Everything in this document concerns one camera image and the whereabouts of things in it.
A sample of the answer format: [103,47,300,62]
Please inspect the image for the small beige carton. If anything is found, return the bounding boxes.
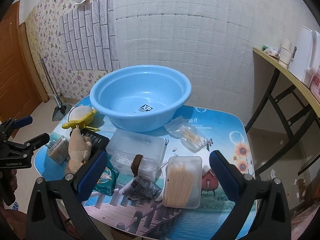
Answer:
[48,135,70,165]

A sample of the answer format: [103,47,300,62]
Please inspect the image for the person's left hand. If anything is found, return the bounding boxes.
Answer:
[9,169,18,198]

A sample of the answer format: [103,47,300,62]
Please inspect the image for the white paper cup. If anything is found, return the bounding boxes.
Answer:
[279,45,293,68]

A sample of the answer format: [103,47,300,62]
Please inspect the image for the yellow side table black legs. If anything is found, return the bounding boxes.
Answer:
[244,46,320,178]

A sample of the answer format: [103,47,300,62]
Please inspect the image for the pink cloth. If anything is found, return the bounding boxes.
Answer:
[291,205,313,238]

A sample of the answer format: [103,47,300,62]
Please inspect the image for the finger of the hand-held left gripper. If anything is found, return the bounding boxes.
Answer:
[0,116,33,137]
[6,132,50,155]

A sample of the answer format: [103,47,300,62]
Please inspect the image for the zip bag of cotton swabs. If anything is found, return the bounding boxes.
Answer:
[164,117,209,153]

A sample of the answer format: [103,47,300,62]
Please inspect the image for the white electric kettle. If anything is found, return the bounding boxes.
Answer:
[287,25,320,85]

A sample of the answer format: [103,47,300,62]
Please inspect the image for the clear box of cotton swabs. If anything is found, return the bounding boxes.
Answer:
[162,156,203,209]

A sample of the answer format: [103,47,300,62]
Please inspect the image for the wooden door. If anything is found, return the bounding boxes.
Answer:
[0,0,50,140]

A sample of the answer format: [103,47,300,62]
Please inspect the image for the beige plush toy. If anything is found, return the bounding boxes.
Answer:
[64,127,93,175]

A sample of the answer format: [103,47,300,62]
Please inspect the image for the glass jar with cork lid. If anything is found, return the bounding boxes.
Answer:
[130,154,157,183]

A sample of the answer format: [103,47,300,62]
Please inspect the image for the printed paper wrapper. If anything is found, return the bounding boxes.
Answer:
[121,175,162,200]

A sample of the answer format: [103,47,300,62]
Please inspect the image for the crumpled white wrapper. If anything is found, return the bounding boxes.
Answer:
[265,45,280,59]

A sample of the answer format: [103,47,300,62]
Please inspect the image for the blue plastic basin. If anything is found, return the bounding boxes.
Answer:
[89,65,192,132]

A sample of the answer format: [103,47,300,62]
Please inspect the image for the translucent plastic box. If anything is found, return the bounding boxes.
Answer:
[105,129,167,178]

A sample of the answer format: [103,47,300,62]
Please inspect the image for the green packet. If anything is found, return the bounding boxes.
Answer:
[96,166,120,197]

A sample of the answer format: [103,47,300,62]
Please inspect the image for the grey dustpan with handle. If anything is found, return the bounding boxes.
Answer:
[40,55,72,122]

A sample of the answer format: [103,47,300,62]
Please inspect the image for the black power bank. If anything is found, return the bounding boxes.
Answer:
[81,129,110,155]

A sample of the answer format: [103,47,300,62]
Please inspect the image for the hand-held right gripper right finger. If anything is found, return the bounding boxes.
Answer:
[209,150,292,240]

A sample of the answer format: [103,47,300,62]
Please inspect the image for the white plastic piece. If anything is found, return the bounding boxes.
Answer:
[154,161,170,202]

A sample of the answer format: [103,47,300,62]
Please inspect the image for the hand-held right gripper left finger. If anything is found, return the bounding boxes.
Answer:
[26,150,109,240]

